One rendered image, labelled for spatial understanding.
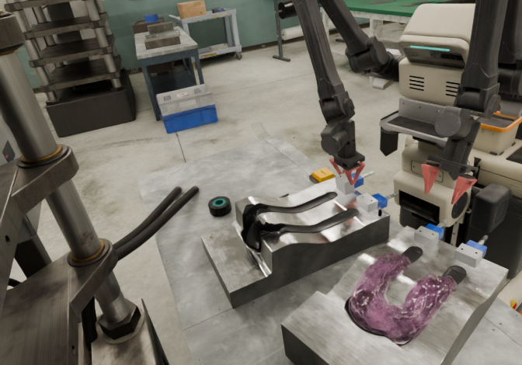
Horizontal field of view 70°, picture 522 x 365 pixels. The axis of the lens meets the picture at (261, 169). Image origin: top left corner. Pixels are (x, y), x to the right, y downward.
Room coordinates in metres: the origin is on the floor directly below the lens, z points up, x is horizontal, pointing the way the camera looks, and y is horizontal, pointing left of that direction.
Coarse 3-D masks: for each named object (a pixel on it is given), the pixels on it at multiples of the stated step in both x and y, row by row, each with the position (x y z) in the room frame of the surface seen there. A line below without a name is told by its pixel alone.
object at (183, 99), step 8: (192, 88) 4.35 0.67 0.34; (200, 88) 4.37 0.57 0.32; (208, 88) 4.19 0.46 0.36; (160, 96) 4.24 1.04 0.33; (176, 96) 4.29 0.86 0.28; (184, 96) 4.31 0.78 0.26; (192, 96) 3.96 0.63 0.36; (200, 96) 3.98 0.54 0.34; (208, 96) 4.01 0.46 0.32; (160, 104) 3.87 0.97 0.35; (168, 104) 3.89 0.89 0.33; (176, 104) 3.92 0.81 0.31; (184, 104) 4.15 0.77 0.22; (192, 104) 3.96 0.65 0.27; (200, 104) 3.99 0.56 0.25; (208, 104) 4.01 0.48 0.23; (168, 112) 3.89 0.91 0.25; (176, 112) 3.91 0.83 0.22
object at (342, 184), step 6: (342, 174) 1.01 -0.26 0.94; (354, 174) 1.01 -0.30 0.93; (366, 174) 1.01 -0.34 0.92; (372, 174) 1.02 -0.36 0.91; (336, 180) 1.00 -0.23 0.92; (342, 180) 0.97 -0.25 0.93; (348, 180) 0.97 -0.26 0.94; (360, 180) 0.98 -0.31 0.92; (336, 186) 1.00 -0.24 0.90; (342, 186) 0.97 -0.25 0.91; (348, 186) 0.96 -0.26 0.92; (354, 186) 0.97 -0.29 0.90; (342, 192) 0.97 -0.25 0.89; (348, 192) 0.96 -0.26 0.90
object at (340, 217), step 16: (256, 208) 0.89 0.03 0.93; (272, 208) 0.91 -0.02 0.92; (288, 208) 0.93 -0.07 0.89; (304, 208) 0.93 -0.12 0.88; (352, 208) 0.88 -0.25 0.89; (256, 224) 0.81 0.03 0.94; (272, 224) 0.79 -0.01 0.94; (288, 224) 0.81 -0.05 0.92; (320, 224) 0.84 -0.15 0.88; (336, 224) 0.82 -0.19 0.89; (256, 240) 0.82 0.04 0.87
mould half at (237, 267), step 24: (312, 192) 1.00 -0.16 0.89; (336, 192) 0.98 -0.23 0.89; (240, 216) 0.90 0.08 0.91; (264, 216) 0.85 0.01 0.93; (288, 216) 0.87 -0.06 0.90; (312, 216) 0.88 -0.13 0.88; (360, 216) 0.84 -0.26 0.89; (384, 216) 0.83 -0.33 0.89; (216, 240) 0.86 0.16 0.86; (240, 240) 0.85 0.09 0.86; (264, 240) 0.75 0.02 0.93; (288, 240) 0.73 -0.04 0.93; (312, 240) 0.76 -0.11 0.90; (336, 240) 0.77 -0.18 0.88; (360, 240) 0.79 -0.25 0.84; (384, 240) 0.82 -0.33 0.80; (216, 264) 0.76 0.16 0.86; (240, 264) 0.75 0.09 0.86; (264, 264) 0.73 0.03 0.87; (288, 264) 0.71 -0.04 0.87; (312, 264) 0.74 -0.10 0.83; (240, 288) 0.67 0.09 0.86; (264, 288) 0.69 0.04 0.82
